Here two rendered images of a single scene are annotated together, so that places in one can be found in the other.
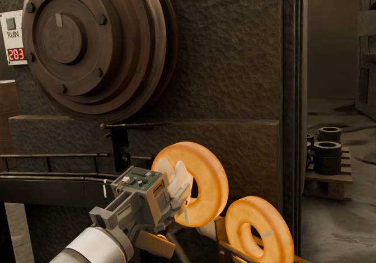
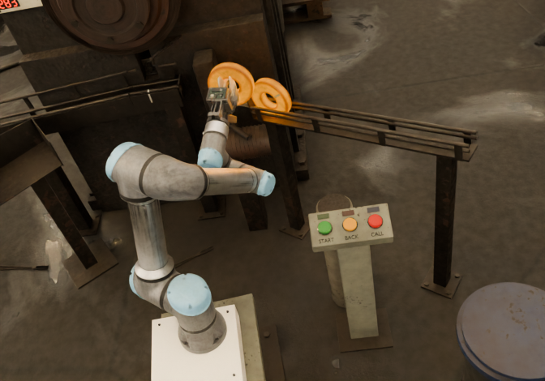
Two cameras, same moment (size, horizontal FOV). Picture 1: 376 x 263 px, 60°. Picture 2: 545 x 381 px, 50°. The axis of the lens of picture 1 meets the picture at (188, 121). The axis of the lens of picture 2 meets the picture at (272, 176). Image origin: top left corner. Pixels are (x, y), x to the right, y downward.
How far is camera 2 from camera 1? 141 cm
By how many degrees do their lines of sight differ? 34
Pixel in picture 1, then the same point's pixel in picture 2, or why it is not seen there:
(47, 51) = (87, 15)
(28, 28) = (68, 2)
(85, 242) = (214, 126)
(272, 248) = (281, 101)
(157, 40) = not seen: outside the picture
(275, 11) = not seen: outside the picture
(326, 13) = not seen: outside the picture
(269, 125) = (258, 21)
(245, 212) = (262, 87)
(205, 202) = (244, 91)
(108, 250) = (223, 126)
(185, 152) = (228, 70)
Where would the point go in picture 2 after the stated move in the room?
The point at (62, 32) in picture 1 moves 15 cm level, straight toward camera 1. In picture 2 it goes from (103, 3) to (128, 14)
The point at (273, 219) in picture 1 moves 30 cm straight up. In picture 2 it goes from (278, 87) to (262, 9)
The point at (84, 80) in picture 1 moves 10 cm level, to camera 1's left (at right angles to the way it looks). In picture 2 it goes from (128, 32) to (100, 42)
